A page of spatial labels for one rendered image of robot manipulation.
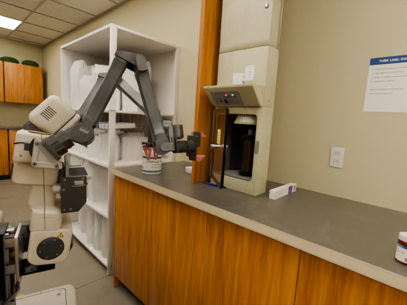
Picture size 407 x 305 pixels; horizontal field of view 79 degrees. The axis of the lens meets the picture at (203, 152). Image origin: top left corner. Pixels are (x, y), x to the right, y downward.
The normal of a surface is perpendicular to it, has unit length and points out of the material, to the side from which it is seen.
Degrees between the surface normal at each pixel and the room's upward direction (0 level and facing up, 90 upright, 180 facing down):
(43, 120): 90
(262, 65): 90
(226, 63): 90
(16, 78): 90
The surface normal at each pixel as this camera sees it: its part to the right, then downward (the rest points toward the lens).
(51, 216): 0.51, 0.15
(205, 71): 0.73, 0.14
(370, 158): -0.69, 0.05
